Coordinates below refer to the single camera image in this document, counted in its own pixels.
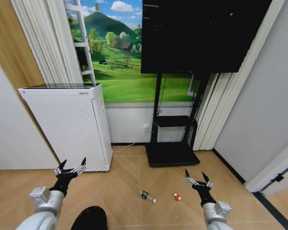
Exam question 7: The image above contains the large black television screen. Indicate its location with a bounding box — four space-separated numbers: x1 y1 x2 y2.
140 0 273 74

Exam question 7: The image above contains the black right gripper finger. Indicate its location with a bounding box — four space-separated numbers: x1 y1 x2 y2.
201 172 214 188
184 169 198 188

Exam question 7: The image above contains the white power cable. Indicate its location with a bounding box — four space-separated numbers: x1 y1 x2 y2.
112 129 147 153

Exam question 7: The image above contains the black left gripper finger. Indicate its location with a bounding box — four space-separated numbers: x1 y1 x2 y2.
53 160 67 175
71 157 87 174

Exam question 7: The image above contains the white pleated curtain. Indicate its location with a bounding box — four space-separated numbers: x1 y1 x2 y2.
10 0 84 88
193 11 276 151

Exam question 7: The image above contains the white air purifier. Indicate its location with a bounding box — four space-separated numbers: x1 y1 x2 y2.
17 83 113 172

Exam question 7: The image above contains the black trash bin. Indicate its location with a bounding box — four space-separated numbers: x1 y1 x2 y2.
70 206 108 230

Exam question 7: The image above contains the black television floor stand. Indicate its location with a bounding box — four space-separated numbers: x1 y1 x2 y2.
144 72 211 167

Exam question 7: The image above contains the green landscape wall poster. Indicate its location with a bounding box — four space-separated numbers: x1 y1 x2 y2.
66 0 200 104

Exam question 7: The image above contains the small clear plastic bottle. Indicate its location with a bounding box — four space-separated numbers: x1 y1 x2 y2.
140 190 157 204

